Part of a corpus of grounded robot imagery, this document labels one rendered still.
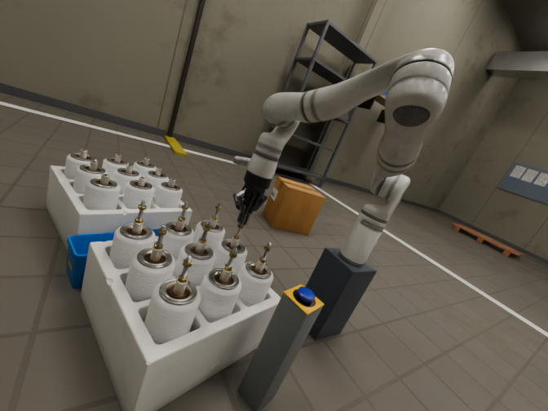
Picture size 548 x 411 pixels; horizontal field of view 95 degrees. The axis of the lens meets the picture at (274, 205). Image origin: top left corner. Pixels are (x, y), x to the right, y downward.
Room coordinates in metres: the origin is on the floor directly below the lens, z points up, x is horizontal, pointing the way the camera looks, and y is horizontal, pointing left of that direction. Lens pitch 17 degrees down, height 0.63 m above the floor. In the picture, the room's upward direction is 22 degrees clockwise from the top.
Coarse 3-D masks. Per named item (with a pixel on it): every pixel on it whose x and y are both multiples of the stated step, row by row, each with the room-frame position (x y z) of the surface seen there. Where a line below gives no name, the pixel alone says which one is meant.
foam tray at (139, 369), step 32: (96, 256) 0.51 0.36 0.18; (96, 288) 0.49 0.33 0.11; (96, 320) 0.46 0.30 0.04; (128, 320) 0.38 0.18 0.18; (224, 320) 0.47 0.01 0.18; (256, 320) 0.55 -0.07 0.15; (128, 352) 0.36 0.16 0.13; (160, 352) 0.35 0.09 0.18; (192, 352) 0.40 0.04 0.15; (224, 352) 0.48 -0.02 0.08; (128, 384) 0.34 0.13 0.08; (160, 384) 0.35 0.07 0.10; (192, 384) 0.43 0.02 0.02
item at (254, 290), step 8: (240, 272) 0.60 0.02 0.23; (248, 272) 0.58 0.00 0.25; (240, 280) 0.58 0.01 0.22; (248, 280) 0.57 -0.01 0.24; (256, 280) 0.57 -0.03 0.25; (264, 280) 0.58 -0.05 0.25; (272, 280) 0.61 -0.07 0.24; (248, 288) 0.57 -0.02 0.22; (256, 288) 0.57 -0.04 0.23; (264, 288) 0.58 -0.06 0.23; (240, 296) 0.57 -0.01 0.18; (248, 296) 0.57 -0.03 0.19; (256, 296) 0.57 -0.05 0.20; (264, 296) 0.60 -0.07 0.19; (248, 304) 0.57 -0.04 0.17
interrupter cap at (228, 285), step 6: (216, 270) 0.54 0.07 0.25; (222, 270) 0.55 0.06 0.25; (210, 276) 0.51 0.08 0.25; (216, 276) 0.52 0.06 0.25; (234, 276) 0.54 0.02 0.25; (216, 282) 0.49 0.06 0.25; (222, 282) 0.51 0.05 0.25; (228, 282) 0.51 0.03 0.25; (234, 282) 0.52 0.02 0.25; (222, 288) 0.48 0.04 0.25; (228, 288) 0.49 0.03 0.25; (234, 288) 0.50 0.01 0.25
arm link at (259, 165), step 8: (240, 160) 0.68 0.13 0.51; (248, 160) 0.70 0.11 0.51; (256, 160) 0.65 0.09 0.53; (264, 160) 0.65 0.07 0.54; (272, 160) 0.66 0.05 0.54; (248, 168) 0.67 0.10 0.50; (256, 168) 0.65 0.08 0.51; (264, 168) 0.65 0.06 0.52; (272, 168) 0.66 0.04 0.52; (264, 176) 0.65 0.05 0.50; (272, 176) 0.68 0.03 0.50
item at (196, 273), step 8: (184, 248) 0.58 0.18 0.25; (184, 256) 0.55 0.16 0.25; (176, 264) 0.57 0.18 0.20; (192, 264) 0.54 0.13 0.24; (200, 264) 0.55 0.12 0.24; (208, 264) 0.56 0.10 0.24; (176, 272) 0.55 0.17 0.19; (192, 272) 0.54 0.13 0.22; (200, 272) 0.55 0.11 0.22; (192, 280) 0.55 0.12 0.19; (200, 280) 0.56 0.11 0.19
